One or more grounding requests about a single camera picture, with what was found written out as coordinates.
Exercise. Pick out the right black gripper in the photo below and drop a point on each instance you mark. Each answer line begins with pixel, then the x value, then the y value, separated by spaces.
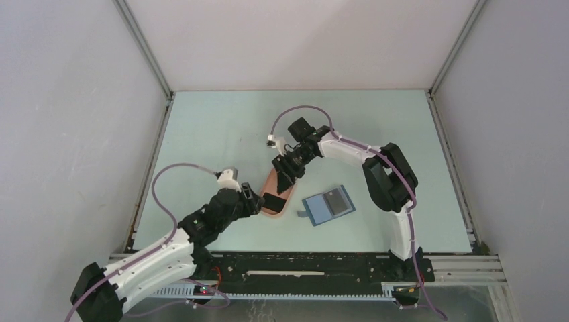
pixel 287 174

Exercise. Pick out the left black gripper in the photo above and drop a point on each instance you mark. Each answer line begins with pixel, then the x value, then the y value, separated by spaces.
pixel 252 204

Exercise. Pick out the pink oval tray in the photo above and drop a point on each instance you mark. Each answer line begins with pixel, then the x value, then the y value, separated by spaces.
pixel 270 187

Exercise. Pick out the blue card holder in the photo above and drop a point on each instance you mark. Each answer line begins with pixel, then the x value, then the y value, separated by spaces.
pixel 327 206

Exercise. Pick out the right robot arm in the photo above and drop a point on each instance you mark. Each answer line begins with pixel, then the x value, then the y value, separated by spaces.
pixel 390 180

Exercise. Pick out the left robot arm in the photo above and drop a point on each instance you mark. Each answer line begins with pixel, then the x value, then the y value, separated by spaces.
pixel 108 293

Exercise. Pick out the left controller board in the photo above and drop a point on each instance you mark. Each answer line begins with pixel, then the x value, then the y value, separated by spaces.
pixel 203 291

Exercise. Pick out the controller board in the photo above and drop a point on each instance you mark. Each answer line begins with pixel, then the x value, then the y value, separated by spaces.
pixel 406 292
pixel 203 291

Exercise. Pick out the right controller board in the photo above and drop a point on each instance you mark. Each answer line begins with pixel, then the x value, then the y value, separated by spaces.
pixel 406 292

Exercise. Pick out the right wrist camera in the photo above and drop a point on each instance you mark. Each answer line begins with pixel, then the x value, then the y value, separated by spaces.
pixel 278 143

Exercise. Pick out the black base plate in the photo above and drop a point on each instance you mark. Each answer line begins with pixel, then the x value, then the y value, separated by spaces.
pixel 319 273

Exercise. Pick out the aluminium front rail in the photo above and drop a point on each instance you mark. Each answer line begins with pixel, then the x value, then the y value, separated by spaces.
pixel 465 269

